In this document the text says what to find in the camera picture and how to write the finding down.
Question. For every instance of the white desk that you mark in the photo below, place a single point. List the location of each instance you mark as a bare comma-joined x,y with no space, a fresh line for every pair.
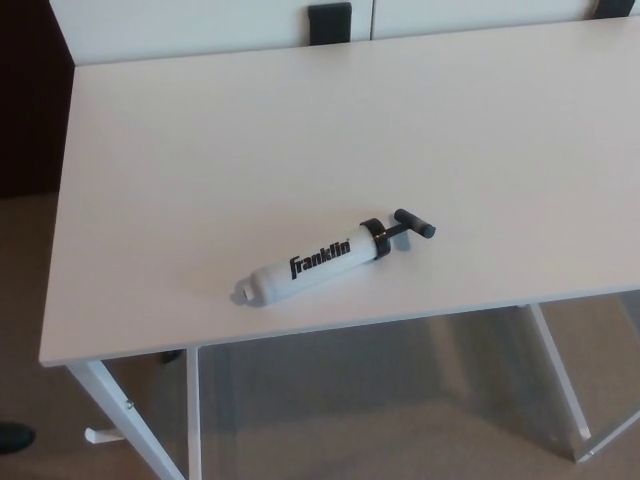
400,150

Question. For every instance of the white hook on desk leg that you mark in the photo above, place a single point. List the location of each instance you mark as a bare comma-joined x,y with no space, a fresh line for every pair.
102,435

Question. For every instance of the white cabinet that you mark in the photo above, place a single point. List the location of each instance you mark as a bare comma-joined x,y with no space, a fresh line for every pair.
175,25

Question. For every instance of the dark brown panel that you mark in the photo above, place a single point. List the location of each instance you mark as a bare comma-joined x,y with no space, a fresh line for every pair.
25,75

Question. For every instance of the dark shoe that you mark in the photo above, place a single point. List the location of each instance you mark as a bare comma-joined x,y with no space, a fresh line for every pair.
15,437

